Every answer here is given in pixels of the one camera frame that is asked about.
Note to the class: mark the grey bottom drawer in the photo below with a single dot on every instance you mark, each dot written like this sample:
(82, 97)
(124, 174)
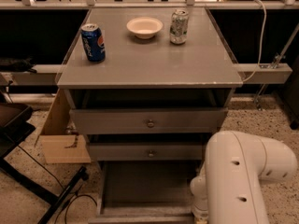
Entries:
(145, 192)

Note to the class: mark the grey drawer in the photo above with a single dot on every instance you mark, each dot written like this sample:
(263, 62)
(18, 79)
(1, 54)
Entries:
(165, 120)
(146, 151)
(145, 192)

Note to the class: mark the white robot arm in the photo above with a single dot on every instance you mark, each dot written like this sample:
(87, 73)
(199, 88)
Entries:
(228, 188)

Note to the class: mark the grey drawer cabinet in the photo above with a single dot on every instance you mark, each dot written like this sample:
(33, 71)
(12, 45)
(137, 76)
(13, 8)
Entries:
(151, 74)

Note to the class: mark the grey top drawer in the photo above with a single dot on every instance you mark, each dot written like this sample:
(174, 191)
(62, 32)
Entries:
(165, 120)

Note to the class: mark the grey middle drawer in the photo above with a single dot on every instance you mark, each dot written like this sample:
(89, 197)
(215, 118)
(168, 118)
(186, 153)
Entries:
(146, 151)

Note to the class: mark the white bowl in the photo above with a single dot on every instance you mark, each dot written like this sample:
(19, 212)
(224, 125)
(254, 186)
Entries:
(144, 27)

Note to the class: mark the blue Pepsi can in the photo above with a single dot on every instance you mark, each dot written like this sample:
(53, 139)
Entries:
(93, 42)

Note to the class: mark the green silver soda can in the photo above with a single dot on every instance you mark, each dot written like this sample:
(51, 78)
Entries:
(179, 26)

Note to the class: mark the cardboard box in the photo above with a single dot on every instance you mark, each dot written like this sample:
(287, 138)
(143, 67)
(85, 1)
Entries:
(60, 141)

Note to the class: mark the metal railing beam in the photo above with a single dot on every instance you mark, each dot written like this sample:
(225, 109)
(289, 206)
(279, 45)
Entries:
(48, 75)

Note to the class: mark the black bag on rail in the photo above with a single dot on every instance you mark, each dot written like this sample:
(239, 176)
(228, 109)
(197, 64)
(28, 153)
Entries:
(16, 65)

